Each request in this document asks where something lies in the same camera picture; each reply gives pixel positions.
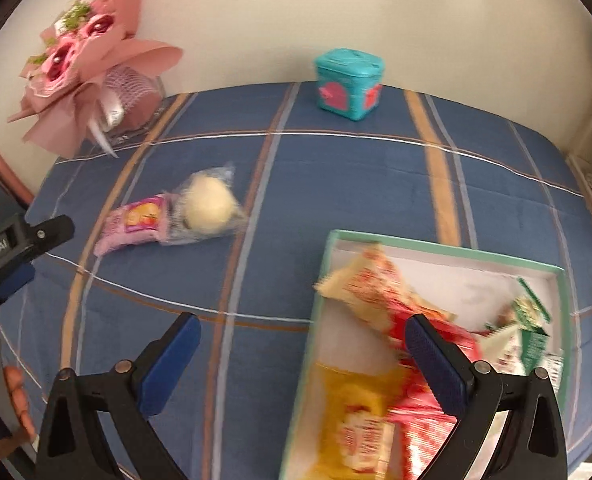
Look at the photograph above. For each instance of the teal toy box pink hearts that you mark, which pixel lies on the teal toy box pink hearts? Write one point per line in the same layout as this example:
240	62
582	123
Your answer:
348	85

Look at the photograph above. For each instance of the green snack packet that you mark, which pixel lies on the green snack packet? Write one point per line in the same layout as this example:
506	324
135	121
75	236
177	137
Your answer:
531	340

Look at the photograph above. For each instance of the white snack packet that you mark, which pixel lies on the white snack packet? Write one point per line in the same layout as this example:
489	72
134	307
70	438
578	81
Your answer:
498	350

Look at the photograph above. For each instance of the pink flower bouquet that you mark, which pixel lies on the pink flower bouquet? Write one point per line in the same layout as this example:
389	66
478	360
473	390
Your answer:
76	60

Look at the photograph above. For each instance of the blue plaid tablecloth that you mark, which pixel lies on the blue plaid tablecloth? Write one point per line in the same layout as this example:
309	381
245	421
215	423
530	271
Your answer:
326	180

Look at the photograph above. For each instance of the person's left hand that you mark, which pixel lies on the person's left hand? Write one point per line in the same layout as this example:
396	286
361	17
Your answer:
18	395

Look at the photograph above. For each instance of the cream and orange packet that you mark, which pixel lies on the cream and orange packet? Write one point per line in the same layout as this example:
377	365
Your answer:
371	280

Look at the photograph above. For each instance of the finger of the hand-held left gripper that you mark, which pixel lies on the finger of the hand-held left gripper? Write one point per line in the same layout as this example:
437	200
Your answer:
8	282

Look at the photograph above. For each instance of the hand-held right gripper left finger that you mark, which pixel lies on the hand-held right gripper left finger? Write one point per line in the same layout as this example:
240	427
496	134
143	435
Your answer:
173	355

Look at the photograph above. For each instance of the green edged white cardboard box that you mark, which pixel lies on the green edged white cardboard box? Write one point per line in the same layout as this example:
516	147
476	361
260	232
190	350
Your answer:
476	280

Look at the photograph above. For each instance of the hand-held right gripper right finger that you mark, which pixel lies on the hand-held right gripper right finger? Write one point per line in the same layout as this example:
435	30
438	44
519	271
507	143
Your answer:
436	367

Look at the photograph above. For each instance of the yellow cake packet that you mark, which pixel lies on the yellow cake packet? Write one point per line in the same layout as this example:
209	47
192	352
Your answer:
348	410

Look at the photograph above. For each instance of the pink edged panel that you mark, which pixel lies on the pink edged panel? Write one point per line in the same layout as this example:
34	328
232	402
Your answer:
1	165

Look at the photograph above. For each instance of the round bun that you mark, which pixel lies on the round bun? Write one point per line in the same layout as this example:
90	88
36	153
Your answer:
206	205

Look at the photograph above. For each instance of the clear glass vase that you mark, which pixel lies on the clear glass vase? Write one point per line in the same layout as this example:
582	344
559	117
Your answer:
136	95

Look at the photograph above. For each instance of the red packet with flower print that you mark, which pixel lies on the red packet with flower print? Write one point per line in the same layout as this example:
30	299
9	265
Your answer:
458	337

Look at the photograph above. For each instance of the red patterned packet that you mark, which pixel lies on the red patterned packet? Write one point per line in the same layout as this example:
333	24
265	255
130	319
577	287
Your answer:
411	435

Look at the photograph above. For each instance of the pink swiss roll packet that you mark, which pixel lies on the pink swiss roll packet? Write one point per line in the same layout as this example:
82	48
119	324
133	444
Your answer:
133	222

